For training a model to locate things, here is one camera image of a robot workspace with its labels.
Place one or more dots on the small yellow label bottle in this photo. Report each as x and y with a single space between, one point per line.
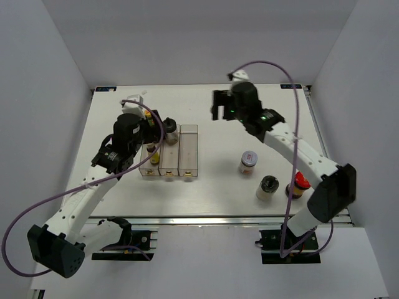
153 154

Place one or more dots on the black lid spice jar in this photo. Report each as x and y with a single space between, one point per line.
171 131

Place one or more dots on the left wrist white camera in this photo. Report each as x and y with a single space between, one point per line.
130 105

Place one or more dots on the white lid sauce jar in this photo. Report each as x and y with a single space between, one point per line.
248 161

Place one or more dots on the left clear organizer bin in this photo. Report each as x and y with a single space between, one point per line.
147 169

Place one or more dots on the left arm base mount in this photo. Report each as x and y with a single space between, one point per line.
134 245

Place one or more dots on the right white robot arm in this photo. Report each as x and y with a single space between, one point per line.
334 185

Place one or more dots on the blue table label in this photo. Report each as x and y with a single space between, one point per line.
105 89
290 86

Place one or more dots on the middle clear organizer bin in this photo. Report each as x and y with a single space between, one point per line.
169 155

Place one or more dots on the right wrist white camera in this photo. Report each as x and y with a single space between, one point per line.
238 76

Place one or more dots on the wrist white camera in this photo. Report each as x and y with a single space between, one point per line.
238 76
130 105

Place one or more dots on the aluminium table front rail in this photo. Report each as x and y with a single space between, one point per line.
241 220

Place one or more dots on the right blue table label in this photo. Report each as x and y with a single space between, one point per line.
290 86

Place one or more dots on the red lid brown jar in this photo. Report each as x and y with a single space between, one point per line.
301 185

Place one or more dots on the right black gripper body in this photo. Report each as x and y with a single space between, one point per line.
223 98

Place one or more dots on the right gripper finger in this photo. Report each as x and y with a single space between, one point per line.
227 113
214 112

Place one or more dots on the clear organizer bin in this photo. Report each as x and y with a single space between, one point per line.
147 169
169 155
188 151

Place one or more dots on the left blue table label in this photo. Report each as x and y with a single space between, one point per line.
105 89

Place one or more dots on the black grinder white bottle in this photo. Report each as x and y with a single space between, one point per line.
267 188

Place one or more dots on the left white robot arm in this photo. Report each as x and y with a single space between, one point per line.
60 245

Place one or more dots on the red chili sauce bottle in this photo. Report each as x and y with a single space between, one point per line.
149 118

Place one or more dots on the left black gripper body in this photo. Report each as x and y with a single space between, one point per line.
148 134

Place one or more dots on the right clear organizer bin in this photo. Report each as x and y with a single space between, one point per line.
188 151

